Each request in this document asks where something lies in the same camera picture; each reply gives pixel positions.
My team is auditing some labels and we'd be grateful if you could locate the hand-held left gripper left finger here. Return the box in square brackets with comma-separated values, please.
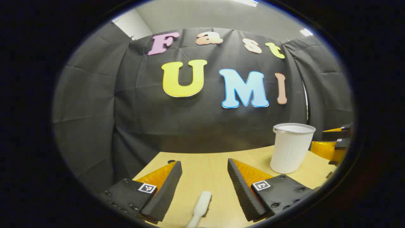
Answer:
[97, 160, 183, 224]

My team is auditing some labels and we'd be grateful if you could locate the wooden desktop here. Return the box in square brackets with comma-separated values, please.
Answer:
[132, 144, 339, 228]

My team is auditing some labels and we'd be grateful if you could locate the white ribbed garbage bin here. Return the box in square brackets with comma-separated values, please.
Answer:
[270, 123, 316, 174]

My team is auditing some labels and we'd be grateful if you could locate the small white broom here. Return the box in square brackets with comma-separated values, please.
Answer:
[187, 191, 212, 228]

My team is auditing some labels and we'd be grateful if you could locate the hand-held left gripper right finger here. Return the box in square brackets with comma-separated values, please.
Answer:
[227, 158, 317, 222]

